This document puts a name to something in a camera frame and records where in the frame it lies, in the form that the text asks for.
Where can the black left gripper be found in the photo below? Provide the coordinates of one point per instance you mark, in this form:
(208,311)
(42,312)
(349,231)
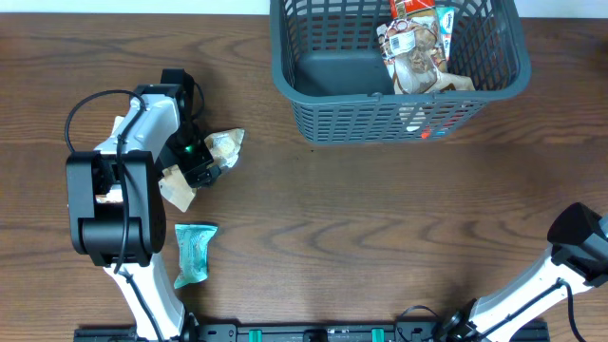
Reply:
(192,161)

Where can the teal white snack packet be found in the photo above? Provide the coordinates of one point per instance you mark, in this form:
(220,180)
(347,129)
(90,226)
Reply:
(193,240)

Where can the grey plastic lattice basket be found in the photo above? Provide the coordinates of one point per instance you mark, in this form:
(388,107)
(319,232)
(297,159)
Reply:
(327,61)

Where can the beige brown snack bag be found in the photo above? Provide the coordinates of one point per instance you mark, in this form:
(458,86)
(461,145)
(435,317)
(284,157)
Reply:
(414,54)

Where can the red San Remo spaghetti pack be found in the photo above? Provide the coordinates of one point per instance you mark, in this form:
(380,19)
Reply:
(402,9)

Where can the blue Kleenex tissue pack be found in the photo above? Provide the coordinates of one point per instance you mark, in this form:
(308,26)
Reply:
(446,16)

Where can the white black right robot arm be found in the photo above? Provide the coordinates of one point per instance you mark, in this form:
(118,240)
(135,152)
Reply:
(574,262)

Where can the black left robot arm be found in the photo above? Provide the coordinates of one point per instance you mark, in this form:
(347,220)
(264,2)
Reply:
(115,206)

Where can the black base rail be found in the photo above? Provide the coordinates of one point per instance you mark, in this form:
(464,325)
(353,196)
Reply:
(535,331)

